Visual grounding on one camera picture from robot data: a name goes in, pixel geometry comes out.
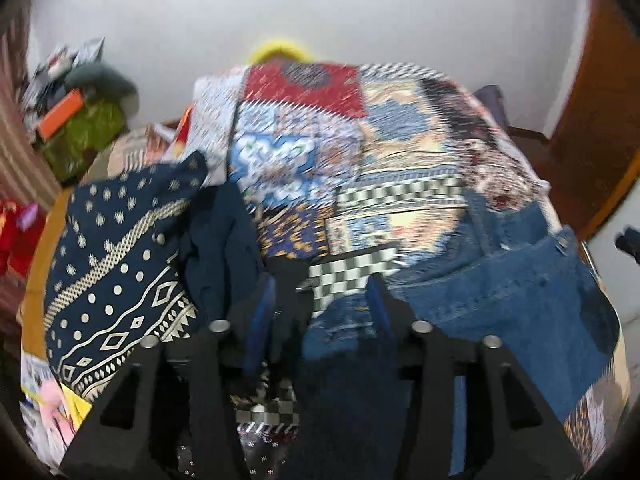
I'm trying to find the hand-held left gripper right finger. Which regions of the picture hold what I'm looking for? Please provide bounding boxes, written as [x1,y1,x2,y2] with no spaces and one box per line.
[367,275,585,480]

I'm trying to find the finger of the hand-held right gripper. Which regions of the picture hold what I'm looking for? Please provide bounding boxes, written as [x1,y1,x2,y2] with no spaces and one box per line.
[615,227,640,266]

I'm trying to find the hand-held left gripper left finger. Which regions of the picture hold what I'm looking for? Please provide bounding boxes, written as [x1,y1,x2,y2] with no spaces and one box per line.
[59,259,312,480]

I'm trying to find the blue denim jacket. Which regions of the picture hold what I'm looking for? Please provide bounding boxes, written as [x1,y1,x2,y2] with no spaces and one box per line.
[295,189,622,480]

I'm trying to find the dark navy garment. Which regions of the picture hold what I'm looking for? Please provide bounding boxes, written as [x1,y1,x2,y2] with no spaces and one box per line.
[177,180,267,322]

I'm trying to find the wooden wardrobe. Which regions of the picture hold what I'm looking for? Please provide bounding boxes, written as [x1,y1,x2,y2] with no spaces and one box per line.
[549,0,640,242]

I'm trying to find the navy patterned cloth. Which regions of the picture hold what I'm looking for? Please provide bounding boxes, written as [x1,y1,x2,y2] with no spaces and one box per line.
[43,150,211,405]

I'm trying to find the patchwork printed blanket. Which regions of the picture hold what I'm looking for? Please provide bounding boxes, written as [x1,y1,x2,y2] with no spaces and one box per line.
[187,60,632,466]

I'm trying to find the grey backpack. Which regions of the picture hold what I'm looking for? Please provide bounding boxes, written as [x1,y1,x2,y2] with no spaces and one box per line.
[472,85,512,132]

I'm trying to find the yellow cloth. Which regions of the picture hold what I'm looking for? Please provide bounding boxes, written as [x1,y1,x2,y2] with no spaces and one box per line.
[59,382,95,423]

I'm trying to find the pink plush item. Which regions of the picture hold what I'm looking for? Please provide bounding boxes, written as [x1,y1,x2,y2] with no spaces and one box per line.
[37,379,78,453]

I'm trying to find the wooden lap desk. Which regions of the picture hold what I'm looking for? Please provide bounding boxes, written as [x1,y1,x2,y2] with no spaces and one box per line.
[19,185,77,361]

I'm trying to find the red flower plush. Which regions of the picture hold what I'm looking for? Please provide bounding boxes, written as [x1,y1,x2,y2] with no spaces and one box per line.
[0,199,47,277]

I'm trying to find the green patterned cloth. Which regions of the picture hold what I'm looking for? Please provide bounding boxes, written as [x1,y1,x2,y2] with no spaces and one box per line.
[36,99,127,184]

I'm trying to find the yellow plastic object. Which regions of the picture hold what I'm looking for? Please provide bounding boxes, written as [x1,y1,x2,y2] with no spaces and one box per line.
[247,37,312,65]

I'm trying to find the grey pillow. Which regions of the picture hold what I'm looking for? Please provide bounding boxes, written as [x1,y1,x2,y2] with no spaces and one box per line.
[64,62,139,112]

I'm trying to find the orange box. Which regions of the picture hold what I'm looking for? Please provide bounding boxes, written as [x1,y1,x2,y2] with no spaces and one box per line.
[36,88,84,139]

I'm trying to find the striped brown curtain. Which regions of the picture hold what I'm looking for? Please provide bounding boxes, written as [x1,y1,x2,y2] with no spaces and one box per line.
[0,15,62,311]

